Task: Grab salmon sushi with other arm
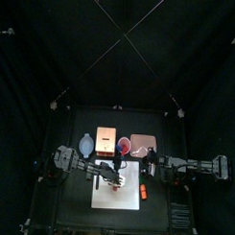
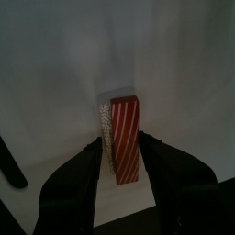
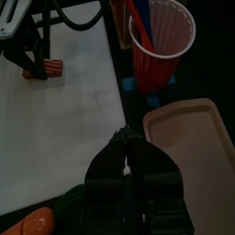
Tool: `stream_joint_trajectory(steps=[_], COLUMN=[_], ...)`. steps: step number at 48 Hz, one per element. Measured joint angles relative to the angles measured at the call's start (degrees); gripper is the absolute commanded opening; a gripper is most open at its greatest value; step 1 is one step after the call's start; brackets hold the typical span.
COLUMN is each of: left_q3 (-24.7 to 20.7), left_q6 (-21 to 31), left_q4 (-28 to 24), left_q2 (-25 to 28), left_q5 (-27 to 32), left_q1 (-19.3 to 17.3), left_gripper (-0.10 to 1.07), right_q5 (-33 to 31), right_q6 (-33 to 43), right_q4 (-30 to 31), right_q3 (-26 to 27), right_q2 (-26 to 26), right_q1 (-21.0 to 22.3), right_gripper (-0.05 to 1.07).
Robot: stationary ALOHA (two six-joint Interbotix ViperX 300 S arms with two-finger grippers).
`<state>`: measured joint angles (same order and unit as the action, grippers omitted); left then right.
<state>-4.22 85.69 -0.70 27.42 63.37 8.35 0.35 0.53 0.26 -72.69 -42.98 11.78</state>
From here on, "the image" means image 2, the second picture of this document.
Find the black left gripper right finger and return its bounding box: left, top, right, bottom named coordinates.
left=138, top=130, right=222, bottom=235

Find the black stick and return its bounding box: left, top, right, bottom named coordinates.
left=0, top=136, right=28, bottom=189

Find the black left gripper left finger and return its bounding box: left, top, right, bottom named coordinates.
left=32, top=136, right=104, bottom=235

